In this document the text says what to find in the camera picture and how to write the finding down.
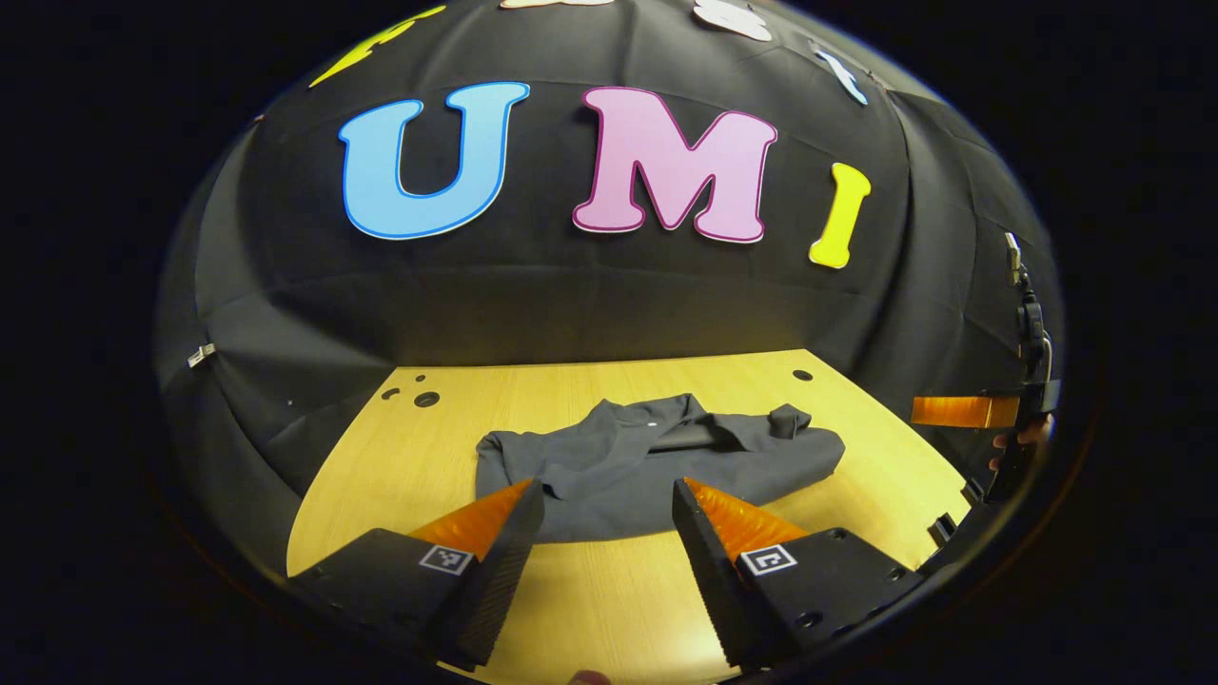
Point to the black backdrop cloth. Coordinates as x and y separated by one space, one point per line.
571 304

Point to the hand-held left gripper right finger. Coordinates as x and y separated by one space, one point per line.
709 580

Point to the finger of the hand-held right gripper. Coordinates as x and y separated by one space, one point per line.
961 411

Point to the dark grey polo shirt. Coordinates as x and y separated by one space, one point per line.
618 476

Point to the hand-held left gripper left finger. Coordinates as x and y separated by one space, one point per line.
500 590

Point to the black table edge bracket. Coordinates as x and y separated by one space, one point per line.
942 526
972 492

